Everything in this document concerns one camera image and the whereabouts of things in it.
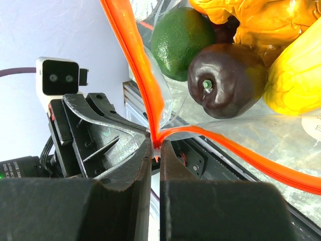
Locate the clear zip top bag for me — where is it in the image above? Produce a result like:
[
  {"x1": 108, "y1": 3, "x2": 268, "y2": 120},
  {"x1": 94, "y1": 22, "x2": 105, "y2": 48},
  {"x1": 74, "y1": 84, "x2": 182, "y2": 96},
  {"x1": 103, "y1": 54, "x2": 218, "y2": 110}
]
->
[{"x1": 101, "y1": 1, "x2": 320, "y2": 222}]

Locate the purple grape bunch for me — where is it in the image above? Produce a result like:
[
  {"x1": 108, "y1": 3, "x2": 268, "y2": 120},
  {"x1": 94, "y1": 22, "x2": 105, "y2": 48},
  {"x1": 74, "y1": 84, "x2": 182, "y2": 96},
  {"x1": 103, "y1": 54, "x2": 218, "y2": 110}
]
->
[{"x1": 212, "y1": 16, "x2": 240, "y2": 43}]

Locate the yellow squash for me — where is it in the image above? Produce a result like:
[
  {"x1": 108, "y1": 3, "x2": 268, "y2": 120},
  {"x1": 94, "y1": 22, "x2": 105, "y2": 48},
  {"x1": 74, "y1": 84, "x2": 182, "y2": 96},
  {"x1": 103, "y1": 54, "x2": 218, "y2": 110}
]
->
[{"x1": 263, "y1": 19, "x2": 320, "y2": 115}]

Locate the dark purple plum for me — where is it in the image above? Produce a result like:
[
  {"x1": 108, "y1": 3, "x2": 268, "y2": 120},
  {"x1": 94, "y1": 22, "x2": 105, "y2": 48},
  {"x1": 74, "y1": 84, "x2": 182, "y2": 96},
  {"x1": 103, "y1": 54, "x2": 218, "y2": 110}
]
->
[{"x1": 187, "y1": 43, "x2": 267, "y2": 119}]

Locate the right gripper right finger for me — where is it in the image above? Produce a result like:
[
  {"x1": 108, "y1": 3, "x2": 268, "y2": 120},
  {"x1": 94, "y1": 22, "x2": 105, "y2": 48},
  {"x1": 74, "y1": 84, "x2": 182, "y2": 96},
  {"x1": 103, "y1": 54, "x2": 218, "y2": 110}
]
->
[{"x1": 160, "y1": 141, "x2": 296, "y2": 240}]

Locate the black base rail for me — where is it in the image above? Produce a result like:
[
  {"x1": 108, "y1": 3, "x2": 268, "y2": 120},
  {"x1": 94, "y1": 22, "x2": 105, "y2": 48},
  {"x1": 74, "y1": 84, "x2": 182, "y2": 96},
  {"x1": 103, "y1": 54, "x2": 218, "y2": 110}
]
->
[{"x1": 123, "y1": 80, "x2": 320, "y2": 240}]

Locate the green lime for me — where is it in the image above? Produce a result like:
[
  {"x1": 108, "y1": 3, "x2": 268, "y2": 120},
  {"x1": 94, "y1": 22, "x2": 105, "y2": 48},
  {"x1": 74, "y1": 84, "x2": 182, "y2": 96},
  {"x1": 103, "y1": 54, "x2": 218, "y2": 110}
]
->
[{"x1": 151, "y1": 7, "x2": 216, "y2": 82}]

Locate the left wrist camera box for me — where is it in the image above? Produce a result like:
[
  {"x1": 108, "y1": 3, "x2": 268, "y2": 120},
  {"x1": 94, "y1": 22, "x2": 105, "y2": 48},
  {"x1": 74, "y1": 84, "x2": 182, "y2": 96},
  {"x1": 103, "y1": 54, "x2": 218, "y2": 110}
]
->
[{"x1": 36, "y1": 56, "x2": 89, "y2": 112}]

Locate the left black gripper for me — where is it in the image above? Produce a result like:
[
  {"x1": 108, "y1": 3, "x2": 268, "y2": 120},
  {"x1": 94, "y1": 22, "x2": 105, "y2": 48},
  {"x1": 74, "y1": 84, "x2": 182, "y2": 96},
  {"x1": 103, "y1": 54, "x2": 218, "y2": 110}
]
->
[{"x1": 1, "y1": 93, "x2": 149, "y2": 179}]

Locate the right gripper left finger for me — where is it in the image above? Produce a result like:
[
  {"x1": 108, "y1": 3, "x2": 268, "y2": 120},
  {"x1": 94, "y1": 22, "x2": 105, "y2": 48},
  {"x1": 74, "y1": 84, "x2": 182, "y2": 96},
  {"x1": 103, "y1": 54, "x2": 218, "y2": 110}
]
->
[{"x1": 1, "y1": 139, "x2": 151, "y2": 240}]

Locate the orange ginger root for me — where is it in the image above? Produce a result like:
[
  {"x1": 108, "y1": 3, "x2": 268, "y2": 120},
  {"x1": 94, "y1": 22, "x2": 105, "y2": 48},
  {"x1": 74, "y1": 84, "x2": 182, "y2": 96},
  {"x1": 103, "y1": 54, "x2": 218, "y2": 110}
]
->
[{"x1": 190, "y1": 0, "x2": 320, "y2": 67}]

